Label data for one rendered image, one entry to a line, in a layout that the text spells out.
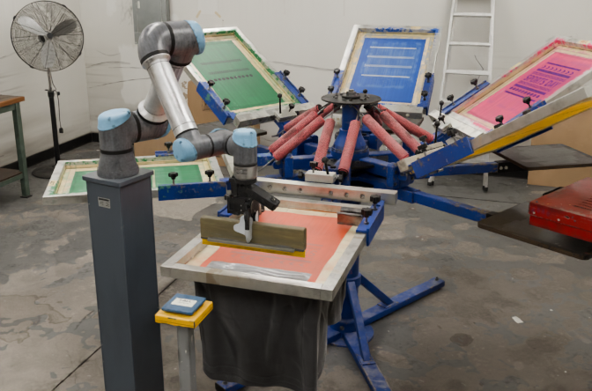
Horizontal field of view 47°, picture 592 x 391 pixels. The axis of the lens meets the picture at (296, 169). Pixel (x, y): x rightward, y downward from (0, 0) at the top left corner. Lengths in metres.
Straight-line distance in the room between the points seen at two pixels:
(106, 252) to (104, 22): 5.38
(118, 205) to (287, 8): 4.65
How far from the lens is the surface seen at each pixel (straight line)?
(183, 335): 2.14
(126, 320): 2.72
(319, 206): 2.84
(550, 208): 2.62
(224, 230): 2.25
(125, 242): 2.58
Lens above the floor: 1.93
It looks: 17 degrees down
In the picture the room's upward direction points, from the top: straight up
